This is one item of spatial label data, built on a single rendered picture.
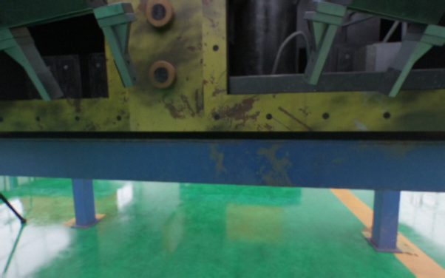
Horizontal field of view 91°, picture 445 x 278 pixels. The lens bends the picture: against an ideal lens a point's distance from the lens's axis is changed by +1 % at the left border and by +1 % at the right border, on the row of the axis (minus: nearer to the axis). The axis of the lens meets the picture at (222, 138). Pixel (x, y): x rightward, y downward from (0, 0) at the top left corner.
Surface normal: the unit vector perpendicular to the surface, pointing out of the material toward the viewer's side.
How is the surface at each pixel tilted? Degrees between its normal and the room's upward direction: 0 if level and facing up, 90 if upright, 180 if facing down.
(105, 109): 90
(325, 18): 113
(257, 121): 90
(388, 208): 90
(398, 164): 90
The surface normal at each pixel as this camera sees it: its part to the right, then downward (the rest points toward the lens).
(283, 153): -0.16, 0.12
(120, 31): -0.05, 0.50
